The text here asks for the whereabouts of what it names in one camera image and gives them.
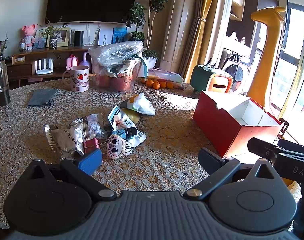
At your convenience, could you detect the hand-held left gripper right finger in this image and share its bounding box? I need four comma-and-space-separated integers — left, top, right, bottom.
183, 147, 282, 201

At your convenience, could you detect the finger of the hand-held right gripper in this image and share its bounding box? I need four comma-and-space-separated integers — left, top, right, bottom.
273, 153, 304, 186
247, 137, 304, 160

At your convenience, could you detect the blue picture card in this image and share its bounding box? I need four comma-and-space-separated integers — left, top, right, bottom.
33, 29, 48, 49

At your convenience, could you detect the white spout pouch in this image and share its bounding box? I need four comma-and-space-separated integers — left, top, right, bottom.
108, 105, 147, 148

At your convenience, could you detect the yellow curtain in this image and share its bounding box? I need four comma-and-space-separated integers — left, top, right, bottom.
178, 0, 220, 82

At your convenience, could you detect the tall glass bottle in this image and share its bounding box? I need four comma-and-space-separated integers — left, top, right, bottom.
0, 60, 12, 111

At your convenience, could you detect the grass plant in vase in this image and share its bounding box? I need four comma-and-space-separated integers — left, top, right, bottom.
38, 16, 70, 50

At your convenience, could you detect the beige standing air conditioner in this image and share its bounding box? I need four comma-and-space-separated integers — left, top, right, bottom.
159, 0, 200, 72

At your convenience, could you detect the white strawberry print mug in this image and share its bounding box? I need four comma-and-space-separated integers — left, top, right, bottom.
62, 65, 90, 92

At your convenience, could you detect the clear packet of dark snacks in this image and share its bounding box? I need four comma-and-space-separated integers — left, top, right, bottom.
82, 113, 106, 140

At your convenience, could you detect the plush rabbit keychain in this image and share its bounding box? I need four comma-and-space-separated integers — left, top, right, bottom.
106, 134, 133, 160

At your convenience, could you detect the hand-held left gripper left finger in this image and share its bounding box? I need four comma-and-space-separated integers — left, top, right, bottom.
29, 149, 118, 202

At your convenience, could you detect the white and orange packet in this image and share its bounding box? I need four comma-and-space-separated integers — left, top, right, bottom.
117, 92, 156, 116

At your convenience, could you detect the grey folded cloth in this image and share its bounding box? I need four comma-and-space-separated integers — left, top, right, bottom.
27, 88, 60, 108

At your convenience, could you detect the lace-covered desktop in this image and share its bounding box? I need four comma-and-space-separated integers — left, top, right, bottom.
0, 76, 303, 230

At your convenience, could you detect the red cardboard box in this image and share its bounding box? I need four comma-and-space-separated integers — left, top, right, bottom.
192, 91, 284, 158

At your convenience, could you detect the pink plush doll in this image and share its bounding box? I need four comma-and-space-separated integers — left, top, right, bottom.
21, 24, 37, 50

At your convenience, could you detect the small pink block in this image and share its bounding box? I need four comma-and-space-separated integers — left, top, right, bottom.
83, 138, 100, 155

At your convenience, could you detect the wooden television cabinet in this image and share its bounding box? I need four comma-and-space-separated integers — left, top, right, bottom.
4, 45, 97, 85

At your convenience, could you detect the yellow giraffe chair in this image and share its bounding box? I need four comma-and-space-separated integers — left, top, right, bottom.
246, 6, 288, 113

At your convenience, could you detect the pink toy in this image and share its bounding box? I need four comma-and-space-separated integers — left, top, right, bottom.
66, 54, 79, 70

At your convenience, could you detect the clear plastic bag of goods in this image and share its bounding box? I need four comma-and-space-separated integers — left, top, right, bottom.
88, 41, 149, 92

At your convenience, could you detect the small dark bottle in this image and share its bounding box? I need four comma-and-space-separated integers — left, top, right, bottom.
111, 127, 138, 139

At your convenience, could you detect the white router with antennas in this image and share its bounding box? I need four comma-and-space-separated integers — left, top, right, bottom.
34, 58, 54, 75

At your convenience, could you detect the blue printed box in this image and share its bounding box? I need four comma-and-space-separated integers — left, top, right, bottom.
112, 27, 128, 43

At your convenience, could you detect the washing machine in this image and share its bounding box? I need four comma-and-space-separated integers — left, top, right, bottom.
223, 55, 250, 93

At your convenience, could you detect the yellow plush toy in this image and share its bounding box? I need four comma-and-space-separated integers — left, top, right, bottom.
121, 107, 140, 124

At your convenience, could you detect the purple toy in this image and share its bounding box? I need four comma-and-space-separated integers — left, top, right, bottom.
79, 52, 92, 67

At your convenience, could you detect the white snack packet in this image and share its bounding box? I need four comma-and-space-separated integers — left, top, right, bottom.
44, 121, 85, 158

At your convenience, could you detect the black television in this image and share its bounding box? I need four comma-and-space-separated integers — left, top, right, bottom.
45, 0, 139, 25

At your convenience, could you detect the black speaker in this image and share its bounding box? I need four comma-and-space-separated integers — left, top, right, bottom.
74, 31, 84, 47

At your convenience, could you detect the white flat panel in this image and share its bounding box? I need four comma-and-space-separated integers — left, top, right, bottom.
98, 28, 114, 46

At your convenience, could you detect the cream photo frame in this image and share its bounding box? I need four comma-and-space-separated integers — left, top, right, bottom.
46, 27, 71, 48

